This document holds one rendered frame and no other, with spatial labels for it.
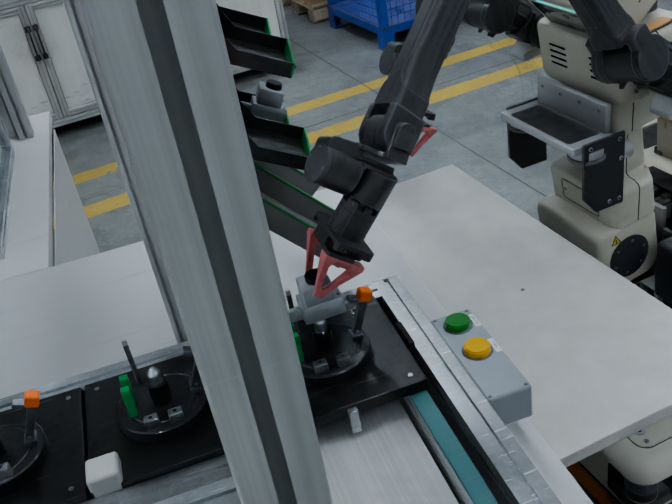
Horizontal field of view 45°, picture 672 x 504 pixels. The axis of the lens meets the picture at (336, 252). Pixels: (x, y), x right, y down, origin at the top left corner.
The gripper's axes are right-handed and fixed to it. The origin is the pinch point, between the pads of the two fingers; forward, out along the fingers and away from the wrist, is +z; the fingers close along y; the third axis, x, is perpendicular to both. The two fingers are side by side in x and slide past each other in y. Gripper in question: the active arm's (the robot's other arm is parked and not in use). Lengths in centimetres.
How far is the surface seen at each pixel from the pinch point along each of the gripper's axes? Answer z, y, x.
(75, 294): 45, -60, -16
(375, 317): 4.3, -5.0, 15.8
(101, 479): 31.9, 12.0, -20.8
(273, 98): -15.2, -39.7, -3.9
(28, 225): 52, -100, -24
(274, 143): -10.4, -28.2, -4.4
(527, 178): -2, -191, 178
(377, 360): 6.5, 5.3, 13.0
